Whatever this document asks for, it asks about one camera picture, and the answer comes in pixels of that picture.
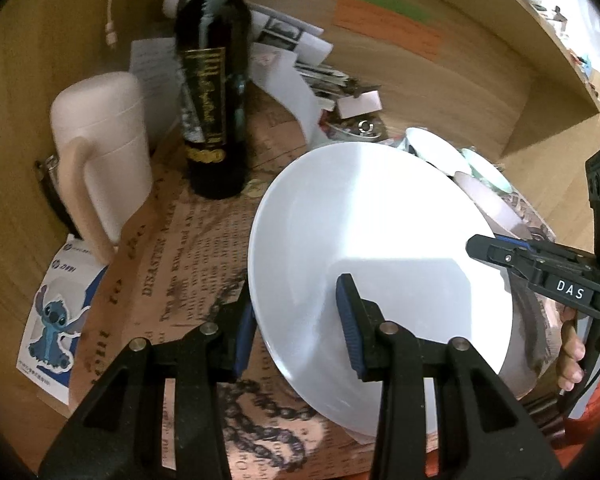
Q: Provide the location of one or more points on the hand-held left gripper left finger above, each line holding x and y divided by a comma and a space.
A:
245, 340

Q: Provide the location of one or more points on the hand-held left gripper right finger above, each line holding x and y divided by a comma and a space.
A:
350, 330

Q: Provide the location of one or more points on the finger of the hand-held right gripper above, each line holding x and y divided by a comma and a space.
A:
520, 246
490, 250

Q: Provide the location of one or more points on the white plate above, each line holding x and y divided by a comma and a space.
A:
370, 240

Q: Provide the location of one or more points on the person's right hand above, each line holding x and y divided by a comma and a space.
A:
570, 355

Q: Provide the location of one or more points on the pale ceramic plate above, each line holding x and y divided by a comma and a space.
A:
527, 320

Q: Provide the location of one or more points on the pale green bowl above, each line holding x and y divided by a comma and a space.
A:
487, 170

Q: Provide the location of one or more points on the newspaper print table mat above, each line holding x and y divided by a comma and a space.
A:
180, 270

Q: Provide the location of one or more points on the trinket-filled white bowl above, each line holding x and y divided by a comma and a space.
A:
355, 127

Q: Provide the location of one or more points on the blue cartoon sticker card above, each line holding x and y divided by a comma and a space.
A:
55, 320

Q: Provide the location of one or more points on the small white box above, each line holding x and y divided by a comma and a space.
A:
360, 103

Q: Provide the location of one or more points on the wooden desk shelf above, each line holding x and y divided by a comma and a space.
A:
530, 40

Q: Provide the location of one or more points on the dark wine bottle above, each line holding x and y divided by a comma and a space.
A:
212, 110

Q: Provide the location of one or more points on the stack of booklets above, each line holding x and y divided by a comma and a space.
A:
330, 77

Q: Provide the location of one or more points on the orange sticky note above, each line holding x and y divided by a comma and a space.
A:
385, 27

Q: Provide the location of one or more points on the white paper sheet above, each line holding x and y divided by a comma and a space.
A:
290, 90

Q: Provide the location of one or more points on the green sticky note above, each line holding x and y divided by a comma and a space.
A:
395, 2

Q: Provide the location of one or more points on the printed white leaflet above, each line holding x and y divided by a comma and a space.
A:
152, 70

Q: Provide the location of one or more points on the rolled printed paper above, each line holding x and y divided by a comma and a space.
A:
280, 22

